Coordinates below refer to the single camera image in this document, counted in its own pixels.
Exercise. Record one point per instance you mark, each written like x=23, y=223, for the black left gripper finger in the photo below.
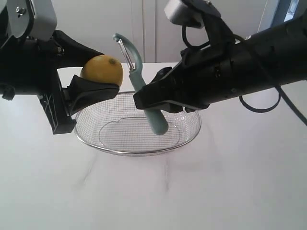
x=71, y=53
x=82, y=93

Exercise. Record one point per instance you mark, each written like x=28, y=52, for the window with dark frame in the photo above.
x=276, y=12

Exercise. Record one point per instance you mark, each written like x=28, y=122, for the yellow lemon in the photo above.
x=103, y=69

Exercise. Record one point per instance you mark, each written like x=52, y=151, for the metal wire mesh basket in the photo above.
x=116, y=126

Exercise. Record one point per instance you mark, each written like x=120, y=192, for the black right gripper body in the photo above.
x=201, y=79

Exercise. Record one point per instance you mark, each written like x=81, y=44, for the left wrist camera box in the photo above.
x=33, y=18

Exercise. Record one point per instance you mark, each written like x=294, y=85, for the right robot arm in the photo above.
x=282, y=51

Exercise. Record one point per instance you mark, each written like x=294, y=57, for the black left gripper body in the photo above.
x=29, y=69

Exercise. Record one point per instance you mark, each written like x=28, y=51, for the teal vegetable peeler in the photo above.
x=155, y=118

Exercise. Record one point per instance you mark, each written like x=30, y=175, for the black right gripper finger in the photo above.
x=168, y=91

